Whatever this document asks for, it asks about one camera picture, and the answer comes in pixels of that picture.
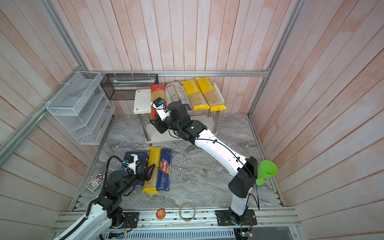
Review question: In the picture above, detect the yellow pasta bag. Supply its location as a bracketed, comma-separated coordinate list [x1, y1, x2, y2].
[142, 147, 162, 194]
[196, 77, 227, 112]
[182, 80, 210, 111]

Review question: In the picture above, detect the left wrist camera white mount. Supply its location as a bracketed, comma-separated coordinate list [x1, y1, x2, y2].
[123, 154, 138, 175]

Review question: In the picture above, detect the small card pack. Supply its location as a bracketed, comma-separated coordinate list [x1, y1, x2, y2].
[86, 174, 105, 192]

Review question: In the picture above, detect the white two-tier shelf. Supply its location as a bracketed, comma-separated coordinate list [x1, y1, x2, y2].
[134, 89, 220, 146]

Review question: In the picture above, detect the white wire mesh rack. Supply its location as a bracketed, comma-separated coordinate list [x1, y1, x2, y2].
[47, 72, 115, 145]

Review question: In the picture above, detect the red round sticker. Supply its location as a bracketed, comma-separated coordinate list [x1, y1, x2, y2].
[156, 209, 166, 220]

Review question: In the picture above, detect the clear tape roll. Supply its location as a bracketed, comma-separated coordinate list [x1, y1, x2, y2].
[178, 202, 197, 223]

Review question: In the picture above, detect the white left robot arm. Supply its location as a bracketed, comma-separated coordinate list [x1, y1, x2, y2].
[56, 164, 156, 240]

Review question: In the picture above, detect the dark blue pasta box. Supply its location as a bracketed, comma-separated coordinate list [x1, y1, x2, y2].
[120, 151, 149, 187]

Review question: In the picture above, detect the green plastic goblet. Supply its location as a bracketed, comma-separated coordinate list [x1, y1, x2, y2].
[256, 160, 278, 186]

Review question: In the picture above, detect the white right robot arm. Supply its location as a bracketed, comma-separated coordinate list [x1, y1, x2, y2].
[150, 98, 258, 217]

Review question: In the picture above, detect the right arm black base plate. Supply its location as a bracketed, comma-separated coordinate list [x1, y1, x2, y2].
[215, 208, 258, 226]

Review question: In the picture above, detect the red spaghetti bag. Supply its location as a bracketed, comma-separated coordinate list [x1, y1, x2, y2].
[150, 84, 166, 108]

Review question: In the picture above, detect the blue Barilla spaghetti box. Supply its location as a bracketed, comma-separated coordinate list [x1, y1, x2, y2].
[156, 148, 172, 191]

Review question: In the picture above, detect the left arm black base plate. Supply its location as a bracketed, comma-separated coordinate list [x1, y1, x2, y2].
[113, 207, 140, 232]

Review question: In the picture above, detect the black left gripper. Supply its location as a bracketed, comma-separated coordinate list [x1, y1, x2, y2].
[117, 164, 156, 196]

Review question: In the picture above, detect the clear blue spaghetti bag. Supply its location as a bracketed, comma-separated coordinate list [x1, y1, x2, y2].
[166, 81, 192, 111]

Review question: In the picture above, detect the black mesh basket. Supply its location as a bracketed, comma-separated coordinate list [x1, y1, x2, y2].
[101, 73, 159, 101]

